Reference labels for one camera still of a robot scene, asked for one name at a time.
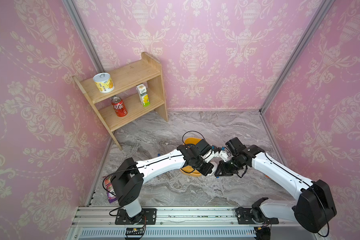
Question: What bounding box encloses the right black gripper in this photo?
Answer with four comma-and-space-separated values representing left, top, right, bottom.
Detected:
213, 156, 243, 176

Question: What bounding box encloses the yellow plastic basin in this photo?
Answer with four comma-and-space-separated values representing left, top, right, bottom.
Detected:
180, 137, 202, 177

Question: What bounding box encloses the white wiping cloth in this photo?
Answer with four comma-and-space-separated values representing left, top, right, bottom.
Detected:
211, 162, 218, 175

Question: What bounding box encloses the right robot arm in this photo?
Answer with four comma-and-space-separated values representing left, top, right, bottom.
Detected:
215, 145, 337, 234

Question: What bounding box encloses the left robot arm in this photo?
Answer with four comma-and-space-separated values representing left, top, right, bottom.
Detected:
110, 139, 216, 224

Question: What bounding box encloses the green white juice carton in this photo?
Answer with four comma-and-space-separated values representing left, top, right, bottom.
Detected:
137, 84, 150, 107

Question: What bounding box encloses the purple tissue pack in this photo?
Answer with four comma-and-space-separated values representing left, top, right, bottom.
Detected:
103, 175, 118, 204

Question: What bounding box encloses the red cola can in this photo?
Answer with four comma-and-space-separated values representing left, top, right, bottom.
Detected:
111, 96, 128, 117

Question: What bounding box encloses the wooden two-tier shelf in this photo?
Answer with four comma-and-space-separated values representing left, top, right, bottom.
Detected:
72, 52, 169, 150

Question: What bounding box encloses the yellow white tin can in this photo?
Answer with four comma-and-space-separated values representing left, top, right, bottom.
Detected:
93, 73, 115, 94

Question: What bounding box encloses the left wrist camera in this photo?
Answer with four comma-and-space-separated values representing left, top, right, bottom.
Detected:
203, 146, 220, 163

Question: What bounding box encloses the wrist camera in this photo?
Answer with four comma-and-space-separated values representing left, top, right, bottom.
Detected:
225, 137, 248, 166
203, 146, 220, 163

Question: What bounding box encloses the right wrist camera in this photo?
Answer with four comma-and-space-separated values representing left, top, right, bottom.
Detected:
225, 137, 248, 166

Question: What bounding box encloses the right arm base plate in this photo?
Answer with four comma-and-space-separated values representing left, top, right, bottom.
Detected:
235, 207, 279, 227

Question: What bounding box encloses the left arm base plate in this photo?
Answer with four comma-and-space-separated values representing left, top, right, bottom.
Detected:
115, 208, 157, 225

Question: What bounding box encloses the aluminium front rail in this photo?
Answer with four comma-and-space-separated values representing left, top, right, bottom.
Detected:
66, 206, 330, 240

